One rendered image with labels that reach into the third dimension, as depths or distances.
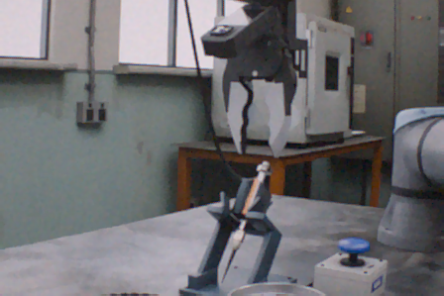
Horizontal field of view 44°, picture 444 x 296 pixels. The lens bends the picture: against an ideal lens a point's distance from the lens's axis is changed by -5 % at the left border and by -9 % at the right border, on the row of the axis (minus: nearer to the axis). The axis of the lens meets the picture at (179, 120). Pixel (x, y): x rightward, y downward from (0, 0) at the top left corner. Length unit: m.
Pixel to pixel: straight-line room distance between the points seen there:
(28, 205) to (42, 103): 0.42
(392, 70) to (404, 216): 3.45
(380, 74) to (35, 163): 2.83
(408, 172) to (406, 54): 3.42
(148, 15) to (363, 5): 2.05
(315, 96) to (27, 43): 1.33
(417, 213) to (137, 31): 2.15
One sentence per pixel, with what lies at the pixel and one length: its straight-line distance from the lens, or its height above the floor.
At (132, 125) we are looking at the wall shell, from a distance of 2.75.
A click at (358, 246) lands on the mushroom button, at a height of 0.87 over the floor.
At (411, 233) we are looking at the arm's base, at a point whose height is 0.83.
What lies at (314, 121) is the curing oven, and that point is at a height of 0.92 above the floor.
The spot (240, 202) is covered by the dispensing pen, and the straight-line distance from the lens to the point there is 0.72.
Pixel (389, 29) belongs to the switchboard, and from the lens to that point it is 4.42.
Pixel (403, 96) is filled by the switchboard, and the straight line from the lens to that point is 4.36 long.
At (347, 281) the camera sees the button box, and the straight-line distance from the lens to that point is 0.69.
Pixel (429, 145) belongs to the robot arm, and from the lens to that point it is 0.91.
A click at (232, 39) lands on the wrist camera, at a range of 0.65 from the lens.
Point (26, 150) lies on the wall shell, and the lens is 2.34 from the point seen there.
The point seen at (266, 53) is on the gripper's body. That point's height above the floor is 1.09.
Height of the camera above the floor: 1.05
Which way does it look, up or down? 3 degrees down
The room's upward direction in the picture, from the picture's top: 1 degrees clockwise
